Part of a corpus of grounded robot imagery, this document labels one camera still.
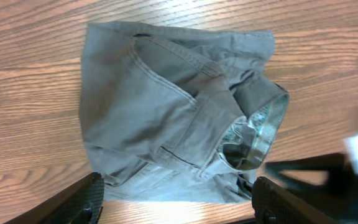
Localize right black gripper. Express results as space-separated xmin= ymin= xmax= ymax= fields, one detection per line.
xmin=265 ymin=153 xmax=358 ymax=222

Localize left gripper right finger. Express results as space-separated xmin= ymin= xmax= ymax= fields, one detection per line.
xmin=252 ymin=176 xmax=337 ymax=224

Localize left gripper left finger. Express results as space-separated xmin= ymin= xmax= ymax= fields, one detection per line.
xmin=7 ymin=172 xmax=104 ymax=224

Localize grey shorts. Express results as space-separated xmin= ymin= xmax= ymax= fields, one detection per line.
xmin=80 ymin=21 xmax=289 ymax=203

